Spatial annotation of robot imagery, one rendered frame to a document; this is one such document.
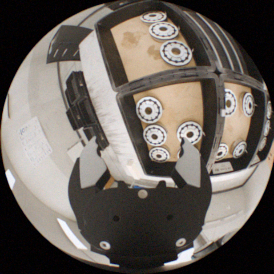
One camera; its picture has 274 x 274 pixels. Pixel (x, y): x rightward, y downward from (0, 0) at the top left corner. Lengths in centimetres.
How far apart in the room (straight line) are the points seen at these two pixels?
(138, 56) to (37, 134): 289
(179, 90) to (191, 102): 6
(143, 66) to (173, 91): 15
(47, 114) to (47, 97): 57
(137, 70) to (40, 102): 301
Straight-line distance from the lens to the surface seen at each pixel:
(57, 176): 315
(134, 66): 36
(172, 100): 32
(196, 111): 34
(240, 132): 50
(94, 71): 70
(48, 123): 298
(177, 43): 34
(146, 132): 34
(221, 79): 26
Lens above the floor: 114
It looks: 51 degrees down
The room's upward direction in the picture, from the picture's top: 144 degrees counter-clockwise
